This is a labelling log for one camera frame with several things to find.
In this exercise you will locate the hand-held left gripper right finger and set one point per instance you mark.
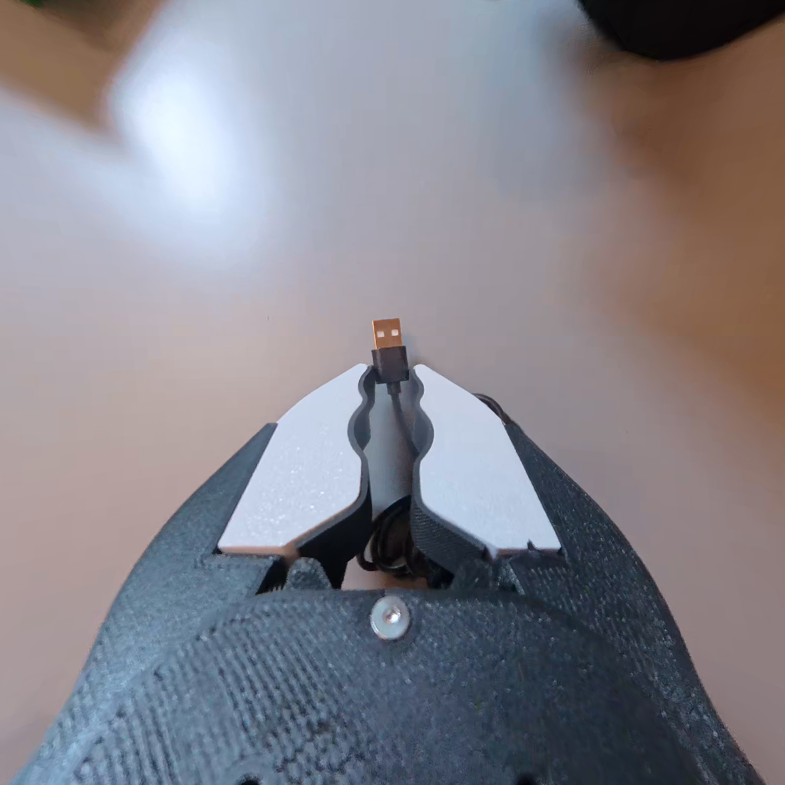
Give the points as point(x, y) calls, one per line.
point(484, 478)

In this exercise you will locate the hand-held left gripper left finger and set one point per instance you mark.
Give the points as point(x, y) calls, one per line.
point(300, 478)

